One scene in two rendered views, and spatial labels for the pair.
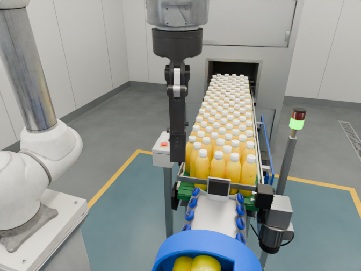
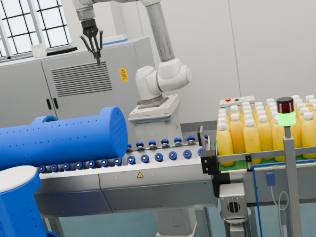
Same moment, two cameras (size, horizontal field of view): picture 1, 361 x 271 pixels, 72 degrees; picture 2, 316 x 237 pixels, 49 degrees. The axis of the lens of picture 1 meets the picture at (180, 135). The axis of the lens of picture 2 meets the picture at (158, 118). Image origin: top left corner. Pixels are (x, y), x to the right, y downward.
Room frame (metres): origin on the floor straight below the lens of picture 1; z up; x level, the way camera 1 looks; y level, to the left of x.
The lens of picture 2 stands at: (0.70, -1.88, 1.66)
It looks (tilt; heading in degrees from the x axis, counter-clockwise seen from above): 17 degrees down; 92
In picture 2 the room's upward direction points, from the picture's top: 11 degrees counter-clockwise
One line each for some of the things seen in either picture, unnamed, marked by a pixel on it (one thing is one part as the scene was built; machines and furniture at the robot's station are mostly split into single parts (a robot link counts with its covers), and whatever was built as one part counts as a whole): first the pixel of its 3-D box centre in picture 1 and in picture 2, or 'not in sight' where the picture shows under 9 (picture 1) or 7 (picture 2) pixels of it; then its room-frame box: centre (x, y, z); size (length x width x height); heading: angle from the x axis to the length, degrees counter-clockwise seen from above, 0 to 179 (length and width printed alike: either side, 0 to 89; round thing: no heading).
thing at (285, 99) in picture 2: (296, 123); (286, 118); (1.16, -0.60, 1.18); 0.06 x 0.06 x 0.16
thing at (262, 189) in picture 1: (262, 197); (209, 162); (0.86, -0.37, 0.95); 0.10 x 0.07 x 0.10; 78
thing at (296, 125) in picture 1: (296, 122); (286, 117); (1.16, -0.60, 1.18); 0.06 x 0.06 x 0.05
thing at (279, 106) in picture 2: (298, 114); (285, 106); (1.16, -0.60, 1.23); 0.06 x 0.06 x 0.04
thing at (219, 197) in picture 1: (218, 190); (201, 139); (0.86, -0.17, 0.99); 0.10 x 0.02 x 0.12; 78
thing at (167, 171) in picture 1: (169, 222); (248, 190); (1.12, 0.07, 0.50); 0.04 x 0.04 x 1.00; 78
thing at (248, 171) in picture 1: (248, 176); (225, 146); (0.95, -0.32, 1.00); 0.07 x 0.07 x 0.20
